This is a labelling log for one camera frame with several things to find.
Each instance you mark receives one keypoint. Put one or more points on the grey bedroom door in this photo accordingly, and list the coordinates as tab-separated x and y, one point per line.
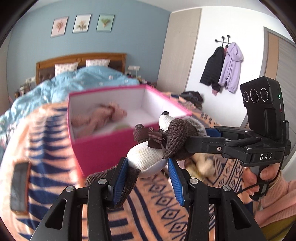
279	63

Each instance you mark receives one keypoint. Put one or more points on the lilac hanging hoodie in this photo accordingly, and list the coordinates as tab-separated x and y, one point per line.
231	69

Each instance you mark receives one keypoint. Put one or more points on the orange case smartphone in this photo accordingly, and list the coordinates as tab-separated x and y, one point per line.
20	187

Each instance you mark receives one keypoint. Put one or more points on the blue floral duvet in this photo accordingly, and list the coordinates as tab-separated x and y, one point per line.
57	89

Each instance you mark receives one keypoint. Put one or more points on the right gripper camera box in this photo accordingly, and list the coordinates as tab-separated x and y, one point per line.
263	100

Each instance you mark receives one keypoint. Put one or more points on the pink knitted plush toy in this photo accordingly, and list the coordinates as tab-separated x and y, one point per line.
97	118

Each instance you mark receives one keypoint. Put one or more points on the black wall coat hook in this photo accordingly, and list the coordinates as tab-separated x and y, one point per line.
225	41

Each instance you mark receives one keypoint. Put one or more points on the wooden headboard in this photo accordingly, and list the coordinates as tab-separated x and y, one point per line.
45	69

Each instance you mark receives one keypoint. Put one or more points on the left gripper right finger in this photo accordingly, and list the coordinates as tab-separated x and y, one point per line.
232	219

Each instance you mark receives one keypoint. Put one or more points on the pink cardboard box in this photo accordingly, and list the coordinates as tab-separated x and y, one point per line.
105	147

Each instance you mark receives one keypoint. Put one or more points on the black hanging jacket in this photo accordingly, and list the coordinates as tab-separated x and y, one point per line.
212	71

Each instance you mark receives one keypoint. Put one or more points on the middle flower framed picture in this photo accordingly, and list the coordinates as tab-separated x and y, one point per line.
81	23

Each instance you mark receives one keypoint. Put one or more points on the pink flower framed picture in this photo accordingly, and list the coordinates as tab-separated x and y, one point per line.
59	26

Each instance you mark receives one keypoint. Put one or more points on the patterned pillow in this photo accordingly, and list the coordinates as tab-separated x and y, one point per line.
67	67
97	62

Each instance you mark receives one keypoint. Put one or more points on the green white plush frog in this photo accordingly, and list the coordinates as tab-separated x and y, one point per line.
121	126

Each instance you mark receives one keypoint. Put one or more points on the right hand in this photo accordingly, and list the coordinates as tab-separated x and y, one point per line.
267	174

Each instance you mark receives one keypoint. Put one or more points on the left patterned pillow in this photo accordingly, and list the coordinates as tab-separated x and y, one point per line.
67	67

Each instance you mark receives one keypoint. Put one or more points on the wall power socket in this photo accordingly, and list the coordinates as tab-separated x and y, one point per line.
133	68

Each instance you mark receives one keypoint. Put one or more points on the right patterned pillow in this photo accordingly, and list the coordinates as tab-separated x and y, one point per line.
97	62

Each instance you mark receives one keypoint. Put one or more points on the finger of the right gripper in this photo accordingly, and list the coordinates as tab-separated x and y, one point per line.
216	145
228	132

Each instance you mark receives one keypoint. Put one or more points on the beige plush bunny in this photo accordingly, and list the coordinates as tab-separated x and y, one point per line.
200	166

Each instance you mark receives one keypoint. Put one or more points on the green leaf framed picture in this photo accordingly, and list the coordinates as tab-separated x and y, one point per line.
105	23

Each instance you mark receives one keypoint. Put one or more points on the black bag on floor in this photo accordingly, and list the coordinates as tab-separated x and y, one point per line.
194	97

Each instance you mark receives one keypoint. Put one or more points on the brown white plush dog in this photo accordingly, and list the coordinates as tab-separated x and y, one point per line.
150	155

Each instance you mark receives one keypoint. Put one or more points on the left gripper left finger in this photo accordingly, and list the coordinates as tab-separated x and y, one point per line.
63	221

